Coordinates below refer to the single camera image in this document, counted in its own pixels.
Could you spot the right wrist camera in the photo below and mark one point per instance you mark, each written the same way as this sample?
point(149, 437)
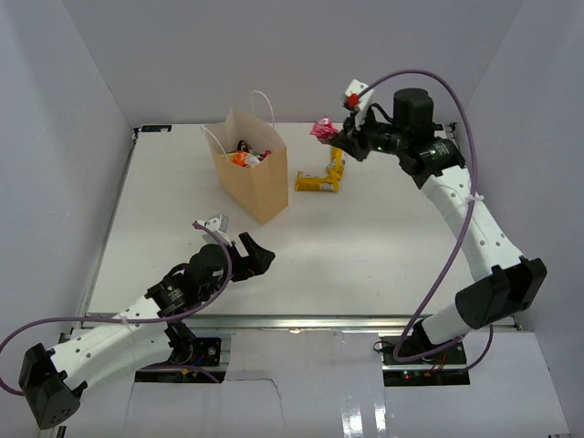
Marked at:
point(357, 98)

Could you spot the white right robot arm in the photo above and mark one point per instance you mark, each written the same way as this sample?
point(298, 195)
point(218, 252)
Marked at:
point(506, 282)

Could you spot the white front cover sheet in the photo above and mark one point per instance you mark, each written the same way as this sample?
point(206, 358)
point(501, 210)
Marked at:
point(324, 384)

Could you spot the brown paper bag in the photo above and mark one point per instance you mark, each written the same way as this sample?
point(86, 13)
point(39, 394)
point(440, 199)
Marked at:
point(261, 191)

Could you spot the yellow snack bar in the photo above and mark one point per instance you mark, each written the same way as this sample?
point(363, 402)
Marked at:
point(336, 166)
point(312, 183)

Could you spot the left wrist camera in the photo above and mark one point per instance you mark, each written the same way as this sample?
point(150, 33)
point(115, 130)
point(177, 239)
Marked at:
point(214, 229)

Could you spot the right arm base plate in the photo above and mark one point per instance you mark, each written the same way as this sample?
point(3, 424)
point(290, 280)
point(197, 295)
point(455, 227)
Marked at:
point(445, 369)

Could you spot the aluminium front rail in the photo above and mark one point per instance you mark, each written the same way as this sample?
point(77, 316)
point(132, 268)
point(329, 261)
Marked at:
point(287, 322)

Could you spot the blue corner marker tag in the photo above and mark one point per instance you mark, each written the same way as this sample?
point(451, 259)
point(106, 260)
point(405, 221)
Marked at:
point(156, 128)

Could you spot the yellow snack bar lower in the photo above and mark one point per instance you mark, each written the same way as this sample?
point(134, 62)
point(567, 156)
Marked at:
point(312, 183)

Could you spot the orange snack packet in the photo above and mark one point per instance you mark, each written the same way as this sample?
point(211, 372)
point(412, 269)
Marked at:
point(243, 159)

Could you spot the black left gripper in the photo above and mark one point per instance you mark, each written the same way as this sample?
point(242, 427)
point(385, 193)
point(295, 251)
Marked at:
point(257, 261)

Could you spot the small red triangular snack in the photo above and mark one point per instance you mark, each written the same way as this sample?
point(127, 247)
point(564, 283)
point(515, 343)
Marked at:
point(324, 130)

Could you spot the dark purple candy packet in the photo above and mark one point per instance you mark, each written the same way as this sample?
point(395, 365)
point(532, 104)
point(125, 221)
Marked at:
point(244, 146)

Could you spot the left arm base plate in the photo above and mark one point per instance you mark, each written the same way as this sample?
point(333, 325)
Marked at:
point(194, 364)

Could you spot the yellow snack bar upper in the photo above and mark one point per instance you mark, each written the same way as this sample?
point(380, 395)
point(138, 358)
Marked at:
point(336, 166)

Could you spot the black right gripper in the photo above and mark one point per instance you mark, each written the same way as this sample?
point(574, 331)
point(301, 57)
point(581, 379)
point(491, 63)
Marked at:
point(345, 140)

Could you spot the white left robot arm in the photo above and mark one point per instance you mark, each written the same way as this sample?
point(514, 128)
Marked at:
point(55, 380)

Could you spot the pink square snack packet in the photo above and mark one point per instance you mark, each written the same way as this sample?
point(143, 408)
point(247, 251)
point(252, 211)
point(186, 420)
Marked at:
point(263, 155)

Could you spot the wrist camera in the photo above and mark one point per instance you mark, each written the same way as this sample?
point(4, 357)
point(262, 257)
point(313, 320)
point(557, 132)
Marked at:
point(357, 98)
point(214, 229)

